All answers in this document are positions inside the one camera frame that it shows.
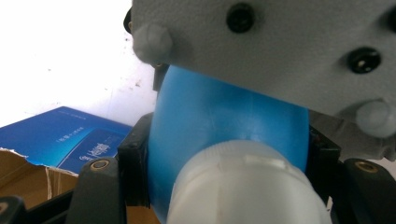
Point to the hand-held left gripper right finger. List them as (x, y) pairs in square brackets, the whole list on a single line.
[(322, 158)]

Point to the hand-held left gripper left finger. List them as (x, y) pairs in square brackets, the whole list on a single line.
[(134, 161)]

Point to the blue cardboard box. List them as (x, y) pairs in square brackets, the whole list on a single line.
[(62, 140)]

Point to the blue bottle with white cap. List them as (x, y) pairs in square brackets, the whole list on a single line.
[(218, 130)]

